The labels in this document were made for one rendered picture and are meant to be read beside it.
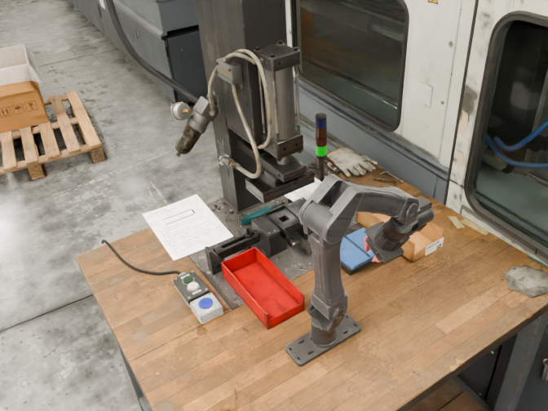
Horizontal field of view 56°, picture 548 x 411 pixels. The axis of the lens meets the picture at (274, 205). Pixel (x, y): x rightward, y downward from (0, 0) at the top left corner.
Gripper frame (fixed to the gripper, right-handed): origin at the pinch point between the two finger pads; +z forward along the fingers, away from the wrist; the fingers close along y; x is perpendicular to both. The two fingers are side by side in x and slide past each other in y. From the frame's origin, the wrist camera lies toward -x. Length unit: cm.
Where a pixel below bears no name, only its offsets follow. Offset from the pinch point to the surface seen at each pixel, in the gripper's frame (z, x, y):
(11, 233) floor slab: 201, 89, 153
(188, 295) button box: 17, 47, 16
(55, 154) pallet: 217, 43, 212
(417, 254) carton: 4.4, -16.0, -5.1
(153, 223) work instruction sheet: 39, 42, 51
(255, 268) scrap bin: 18.8, 25.0, 15.3
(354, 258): 9.1, 0.1, 2.9
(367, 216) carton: 11.7, -14.0, 13.8
